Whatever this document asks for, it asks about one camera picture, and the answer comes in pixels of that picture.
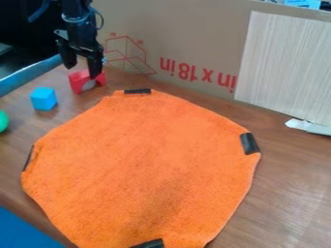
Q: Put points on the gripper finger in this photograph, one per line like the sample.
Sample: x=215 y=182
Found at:
x=67 y=58
x=95 y=67

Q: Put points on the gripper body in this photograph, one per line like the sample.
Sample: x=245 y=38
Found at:
x=80 y=32

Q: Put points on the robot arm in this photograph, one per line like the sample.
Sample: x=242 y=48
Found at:
x=73 y=6

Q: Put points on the orange cloth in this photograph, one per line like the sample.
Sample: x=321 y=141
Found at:
x=142 y=168

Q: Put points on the red toy block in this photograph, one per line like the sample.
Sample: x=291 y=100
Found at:
x=79 y=82

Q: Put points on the blue toy cube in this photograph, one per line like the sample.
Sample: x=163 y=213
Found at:
x=44 y=98

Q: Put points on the cardboard box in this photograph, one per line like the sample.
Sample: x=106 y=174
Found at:
x=181 y=42

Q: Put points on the green toy ball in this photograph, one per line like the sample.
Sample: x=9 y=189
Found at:
x=2 y=120

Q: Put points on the light wooden board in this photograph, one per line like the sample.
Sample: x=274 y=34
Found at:
x=286 y=68

